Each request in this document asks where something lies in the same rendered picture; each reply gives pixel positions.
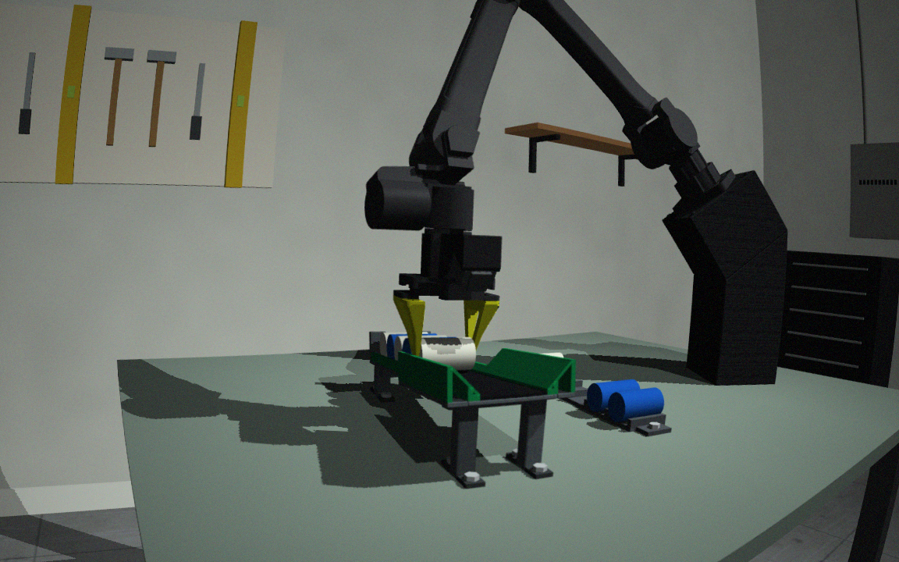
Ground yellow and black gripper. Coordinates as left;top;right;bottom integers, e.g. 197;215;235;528
393;273;499;357

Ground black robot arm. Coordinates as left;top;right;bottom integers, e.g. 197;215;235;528
364;0;736;292

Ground blue cylinder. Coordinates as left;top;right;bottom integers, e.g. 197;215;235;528
608;387;664;422
386;333;438;360
402;337;450;354
587;379;640;412

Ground white plastic bar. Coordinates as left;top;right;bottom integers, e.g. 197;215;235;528
380;333;407;357
394;335;447;361

